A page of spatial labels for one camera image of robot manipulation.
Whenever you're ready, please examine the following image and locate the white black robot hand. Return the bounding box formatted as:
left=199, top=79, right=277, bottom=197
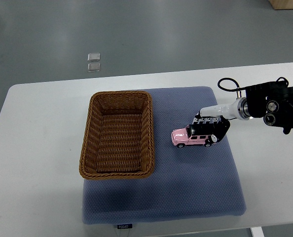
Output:
left=192, top=97, right=249, bottom=147

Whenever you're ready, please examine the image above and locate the pink toy car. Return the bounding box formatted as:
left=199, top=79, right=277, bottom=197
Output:
left=171, top=124, right=218, bottom=148

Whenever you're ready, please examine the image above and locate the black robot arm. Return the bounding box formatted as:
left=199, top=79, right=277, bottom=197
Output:
left=243, top=77, right=293, bottom=135

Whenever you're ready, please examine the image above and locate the brown wicker basket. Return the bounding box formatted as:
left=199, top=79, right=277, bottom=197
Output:
left=79, top=90, right=155, bottom=180

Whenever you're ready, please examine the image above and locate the blue grey cushion mat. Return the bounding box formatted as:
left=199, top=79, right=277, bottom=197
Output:
left=83, top=86, right=246, bottom=224

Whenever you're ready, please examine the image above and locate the white table leg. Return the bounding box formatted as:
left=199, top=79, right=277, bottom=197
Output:
left=250, top=227, right=264, bottom=237

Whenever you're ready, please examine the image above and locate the lower floor socket plate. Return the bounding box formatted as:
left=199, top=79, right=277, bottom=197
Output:
left=87, top=62, right=101, bottom=72

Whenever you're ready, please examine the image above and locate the floor socket plate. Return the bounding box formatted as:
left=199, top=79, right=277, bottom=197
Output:
left=87, top=62, right=101, bottom=72
left=87, top=53, right=101, bottom=62

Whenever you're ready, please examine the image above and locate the wooden box corner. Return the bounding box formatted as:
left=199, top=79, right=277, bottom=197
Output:
left=269, top=0, right=293, bottom=10

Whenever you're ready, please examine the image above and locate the upper floor socket plate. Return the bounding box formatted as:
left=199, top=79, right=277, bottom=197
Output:
left=87, top=53, right=101, bottom=62

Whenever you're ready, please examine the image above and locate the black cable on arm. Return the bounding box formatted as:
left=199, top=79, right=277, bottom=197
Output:
left=217, top=78, right=242, bottom=98

